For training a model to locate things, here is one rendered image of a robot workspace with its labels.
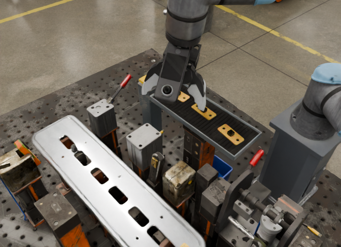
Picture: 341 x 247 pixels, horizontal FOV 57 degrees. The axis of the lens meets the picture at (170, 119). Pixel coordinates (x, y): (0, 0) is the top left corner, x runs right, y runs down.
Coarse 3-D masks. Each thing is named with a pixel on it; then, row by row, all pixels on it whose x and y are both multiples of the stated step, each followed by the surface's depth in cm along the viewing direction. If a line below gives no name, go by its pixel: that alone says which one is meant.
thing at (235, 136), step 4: (224, 124) 100; (220, 128) 99; (228, 128) 99; (224, 132) 98; (228, 132) 96; (232, 132) 96; (236, 132) 98; (228, 136) 96; (232, 136) 96; (236, 136) 96; (240, 136) 96; (232, 140) 95; (240, 140) 95; (236, 144) 94
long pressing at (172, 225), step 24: (72, 120) 124; (48, 144) 116; (96, 144) 116; (72, 168) 108; (120, 168) 108; (96, 192) 101; (144, 192) 101; (96, 216) 96; (120, 216) 96; (168, 216) 96; (120, 240) 91; (144, 240) 90; (192, 240) 90
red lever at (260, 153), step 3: (258, 150) 94; (261, 150) 93; (258, 153) 93; (261, 153) 93; (255, 156) 93; (258, 156) 93; (261, 156) 93; (252, 159) 93; (255, 159) 93; (258, 159) 93; (249, 162) 94; (252, 162) 93; (255, 162) 93; (249, 165) 94; (252, 165) 93; (246, 168) 94; (249, 168) 93
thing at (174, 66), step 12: (168, 48) 62; (180, 48) 62; (168, 60) 62; (180, 60) 62; (168, 72) 61; (180, 72) 61; (168, 84) 61; (180, 84) 61; (156, 96) 61; (168, 96) 61
